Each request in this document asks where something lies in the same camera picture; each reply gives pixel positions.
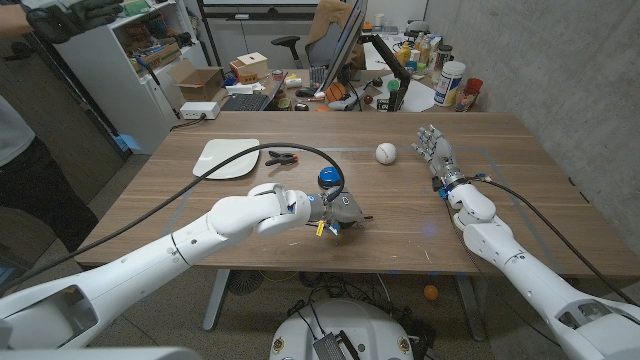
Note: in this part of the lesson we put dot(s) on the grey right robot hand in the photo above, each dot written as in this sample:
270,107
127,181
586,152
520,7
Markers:
439,155

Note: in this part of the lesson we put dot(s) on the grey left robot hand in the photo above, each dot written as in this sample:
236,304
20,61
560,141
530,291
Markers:
347,210

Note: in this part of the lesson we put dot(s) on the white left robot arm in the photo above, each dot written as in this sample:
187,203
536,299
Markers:
150,260

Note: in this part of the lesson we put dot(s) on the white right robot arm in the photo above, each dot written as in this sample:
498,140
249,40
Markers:
495,240

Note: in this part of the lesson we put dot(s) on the person's bare forearm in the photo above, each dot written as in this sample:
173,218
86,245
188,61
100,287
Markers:
12,20

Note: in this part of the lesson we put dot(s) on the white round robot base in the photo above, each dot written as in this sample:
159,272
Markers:
350,320

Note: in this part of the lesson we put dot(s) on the small green ball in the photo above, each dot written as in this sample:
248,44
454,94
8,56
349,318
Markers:
393,85

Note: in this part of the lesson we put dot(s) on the small orange ball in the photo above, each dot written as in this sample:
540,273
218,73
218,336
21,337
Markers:
431,292

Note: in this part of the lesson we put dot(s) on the white square plate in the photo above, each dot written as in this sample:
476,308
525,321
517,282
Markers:
220,150

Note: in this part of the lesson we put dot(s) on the blue push button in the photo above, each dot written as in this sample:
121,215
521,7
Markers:
327,175

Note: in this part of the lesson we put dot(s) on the white baseball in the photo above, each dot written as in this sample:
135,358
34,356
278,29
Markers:
386,153

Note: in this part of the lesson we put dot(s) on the red snack container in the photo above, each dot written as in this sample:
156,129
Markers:
469,95

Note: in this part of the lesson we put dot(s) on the white wipes canister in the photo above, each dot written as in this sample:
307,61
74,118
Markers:
449,85

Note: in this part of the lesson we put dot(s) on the black digital timer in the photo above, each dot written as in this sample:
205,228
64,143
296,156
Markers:
383,105

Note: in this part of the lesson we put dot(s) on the black clamp orange tips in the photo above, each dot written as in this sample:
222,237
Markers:
282,159

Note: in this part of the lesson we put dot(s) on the black lidded jar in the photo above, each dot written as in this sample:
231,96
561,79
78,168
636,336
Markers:
442,57

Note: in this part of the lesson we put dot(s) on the yellow bottle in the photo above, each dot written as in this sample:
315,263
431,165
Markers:
404,54

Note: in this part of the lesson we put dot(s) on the small orange basketball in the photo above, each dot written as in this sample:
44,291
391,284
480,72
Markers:
335,92

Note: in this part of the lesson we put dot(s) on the black computer mouse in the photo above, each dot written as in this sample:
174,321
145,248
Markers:
305,92

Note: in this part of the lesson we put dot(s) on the black round fan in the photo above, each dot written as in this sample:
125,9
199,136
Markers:
245,282

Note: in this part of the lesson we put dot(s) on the grey keyboard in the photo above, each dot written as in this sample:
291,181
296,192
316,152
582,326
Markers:
318,77

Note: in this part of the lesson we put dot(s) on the flat computer monitor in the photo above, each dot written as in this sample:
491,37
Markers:
345,45

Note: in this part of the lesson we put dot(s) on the open laptop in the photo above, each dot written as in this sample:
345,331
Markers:
245,101

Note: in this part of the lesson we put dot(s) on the red drink can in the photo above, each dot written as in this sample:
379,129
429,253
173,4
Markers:
277,76

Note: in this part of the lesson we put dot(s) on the grey table leg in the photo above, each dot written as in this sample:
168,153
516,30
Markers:
470,310
217,300

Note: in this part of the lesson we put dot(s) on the office chair with brown jacket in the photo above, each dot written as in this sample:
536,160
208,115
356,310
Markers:
320,47

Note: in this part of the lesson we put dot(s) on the small wooden box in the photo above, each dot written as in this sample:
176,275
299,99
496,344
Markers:
255,60

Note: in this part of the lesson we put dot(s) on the white rectangular power box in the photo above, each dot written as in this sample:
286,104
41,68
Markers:
200,111

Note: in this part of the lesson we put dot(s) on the open cardboard box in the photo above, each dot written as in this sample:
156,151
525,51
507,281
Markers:
200,82

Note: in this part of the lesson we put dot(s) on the whiteboard on black stand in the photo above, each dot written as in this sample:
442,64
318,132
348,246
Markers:
260,10

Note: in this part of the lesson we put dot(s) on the blue plastic item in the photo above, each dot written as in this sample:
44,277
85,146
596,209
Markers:
131,145

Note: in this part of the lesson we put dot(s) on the white shelf unit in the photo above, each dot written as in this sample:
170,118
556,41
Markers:
100,75

